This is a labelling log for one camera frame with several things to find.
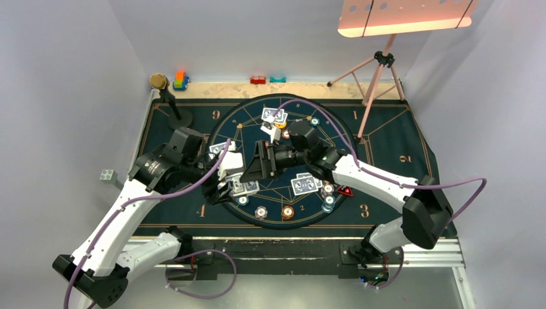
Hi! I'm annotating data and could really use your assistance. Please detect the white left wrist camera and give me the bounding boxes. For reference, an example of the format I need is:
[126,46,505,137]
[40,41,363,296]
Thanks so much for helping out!
[218,151,245,180]

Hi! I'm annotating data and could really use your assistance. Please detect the orange chip stack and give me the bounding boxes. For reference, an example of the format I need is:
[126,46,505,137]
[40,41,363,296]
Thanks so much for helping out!
[281,205,295,220]

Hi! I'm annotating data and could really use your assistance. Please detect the teal toy block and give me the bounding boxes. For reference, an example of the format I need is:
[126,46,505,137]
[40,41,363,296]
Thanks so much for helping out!
[269,76,287,83]

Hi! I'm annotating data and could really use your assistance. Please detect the red toy block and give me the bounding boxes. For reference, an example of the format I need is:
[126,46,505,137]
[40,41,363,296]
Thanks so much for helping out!
[249,75,267,84]

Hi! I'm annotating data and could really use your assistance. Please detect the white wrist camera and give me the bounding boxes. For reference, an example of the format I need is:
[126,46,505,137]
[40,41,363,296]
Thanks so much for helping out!
[218,151,245,180]
[260,122,281,144]

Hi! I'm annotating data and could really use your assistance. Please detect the grey lego brick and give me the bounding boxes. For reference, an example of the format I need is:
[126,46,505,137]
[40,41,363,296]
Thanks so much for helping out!
[99,169,124,191]

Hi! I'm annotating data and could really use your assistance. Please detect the orange blue toy block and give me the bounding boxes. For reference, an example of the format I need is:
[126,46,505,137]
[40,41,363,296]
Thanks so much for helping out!
[173,71,189,91]

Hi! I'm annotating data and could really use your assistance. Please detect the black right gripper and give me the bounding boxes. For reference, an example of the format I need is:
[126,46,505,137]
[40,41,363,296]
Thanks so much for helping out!
[240,139,310,182]

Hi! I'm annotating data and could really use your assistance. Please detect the aluminium frame rail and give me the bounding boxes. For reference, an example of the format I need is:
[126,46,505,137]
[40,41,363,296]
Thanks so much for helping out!
[115,237,476,308]

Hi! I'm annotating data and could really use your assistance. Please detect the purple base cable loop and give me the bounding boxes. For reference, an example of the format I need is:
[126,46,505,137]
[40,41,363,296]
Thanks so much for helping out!
[165,248,238,299]

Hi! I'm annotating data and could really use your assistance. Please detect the blue card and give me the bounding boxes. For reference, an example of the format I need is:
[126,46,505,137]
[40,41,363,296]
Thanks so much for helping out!
[261,108,285,120]
[208,141,236,160]
[290,177,319,196]

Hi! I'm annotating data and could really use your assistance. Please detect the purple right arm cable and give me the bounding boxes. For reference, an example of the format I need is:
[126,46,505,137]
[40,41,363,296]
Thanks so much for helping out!
[272,98,488,223]

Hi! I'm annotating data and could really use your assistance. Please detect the pink tripod stand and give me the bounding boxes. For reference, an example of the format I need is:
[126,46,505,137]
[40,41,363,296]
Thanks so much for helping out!
[326,34,406,138]

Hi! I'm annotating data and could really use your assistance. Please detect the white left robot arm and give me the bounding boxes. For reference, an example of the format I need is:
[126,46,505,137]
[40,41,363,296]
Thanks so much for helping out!
[53,127,244,308]

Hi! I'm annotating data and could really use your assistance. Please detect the round blue poker mat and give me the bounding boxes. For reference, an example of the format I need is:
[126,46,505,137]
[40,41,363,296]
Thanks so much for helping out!
[208,95,357,230]

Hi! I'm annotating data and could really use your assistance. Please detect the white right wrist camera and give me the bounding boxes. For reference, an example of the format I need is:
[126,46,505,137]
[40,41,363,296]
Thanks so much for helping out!
[260,122,281,144]

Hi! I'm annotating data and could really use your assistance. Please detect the gold round microphone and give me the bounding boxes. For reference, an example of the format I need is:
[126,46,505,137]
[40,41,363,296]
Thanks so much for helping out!
[149,73,169,90]

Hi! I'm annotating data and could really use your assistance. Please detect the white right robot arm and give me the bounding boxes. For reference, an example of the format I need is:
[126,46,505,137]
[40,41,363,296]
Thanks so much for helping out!
[240,121,453,262]

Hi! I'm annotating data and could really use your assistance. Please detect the red triangular dealer button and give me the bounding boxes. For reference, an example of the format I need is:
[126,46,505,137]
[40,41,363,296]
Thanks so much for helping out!
[336,185,353,197]

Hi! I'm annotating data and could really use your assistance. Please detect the dark green rectangular poker mat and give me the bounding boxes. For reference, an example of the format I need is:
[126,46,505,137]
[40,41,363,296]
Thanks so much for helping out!
[133,98,458,239]

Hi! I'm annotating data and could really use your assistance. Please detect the blue playing card deck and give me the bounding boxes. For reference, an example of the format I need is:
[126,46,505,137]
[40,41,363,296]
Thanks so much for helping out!
[230,178,259,198]

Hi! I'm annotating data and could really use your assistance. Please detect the pink perforated light panel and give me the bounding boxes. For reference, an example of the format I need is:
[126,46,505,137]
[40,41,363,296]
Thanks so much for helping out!
[337,0,478,38]

